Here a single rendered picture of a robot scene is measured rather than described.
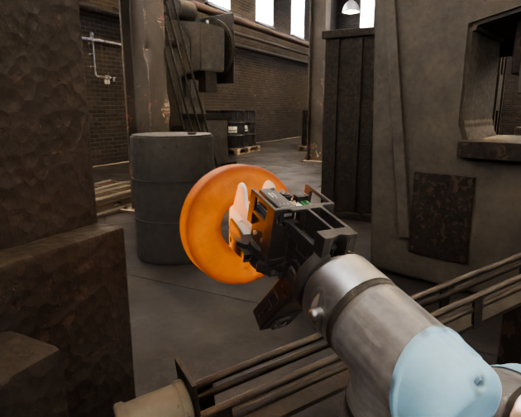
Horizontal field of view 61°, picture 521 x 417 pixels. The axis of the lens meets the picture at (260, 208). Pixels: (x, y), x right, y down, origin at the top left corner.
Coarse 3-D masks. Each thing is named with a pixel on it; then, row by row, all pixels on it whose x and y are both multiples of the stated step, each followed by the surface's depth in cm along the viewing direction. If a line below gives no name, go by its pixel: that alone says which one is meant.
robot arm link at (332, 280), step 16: (336, 256) 39; (352, 256) 38; (320, 272) 37; (336, 272) 37; (352, 272) 36; (368, 272) 36; (304, 288) 39; (320, 288) 36; (336, 288) 36; (352, 288) 35; (304, 304) 38; (320, 304) 36; (336, 304) 35; (320, 320) 37
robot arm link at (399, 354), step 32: (384, 288) 34; (352, 320) 33; (384, 320) 32; (416, 320) 31; (352, 352) 33; (384, 352) 30; (416, 352) 29; (448, 352) 29; (352, 384) 34; (384, 384) 30; (416, 384) 28; (448, 384) 27; (480, 384) 28; (384, 416) 31; (416, 416) 28; (448, 416) 27; (480, 416) 29
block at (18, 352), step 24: (0, 336) 50; (24, 336) 50; (0, 360) 45; (24, 360) 45; (48, 360) 46; (0, 384) 42; (24, 384) 44; (48, 384) 46; (0, 408) 42; (24, 408) 44; (48, 408) 47
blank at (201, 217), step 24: (240, 168) 54; (192, 192) 54; (216, 192) 53; (288, 192) 58; (192, 216) 52; (216, 216) 54; (192, 240) 53; (216, 240) 54; (216, 264) 55; (240, 264) 56
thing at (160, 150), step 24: (144, 144) 287; (168, 144) 284; (192, 144) 289; (144, 168) 291; (168, 168) 287; (192, 168) 293; (144, 192) 295; (168, 192) 291; (144, 216) 300; (168, 216) 294; (144, 240) 304; (168, 240) 298; (168, 264) 302
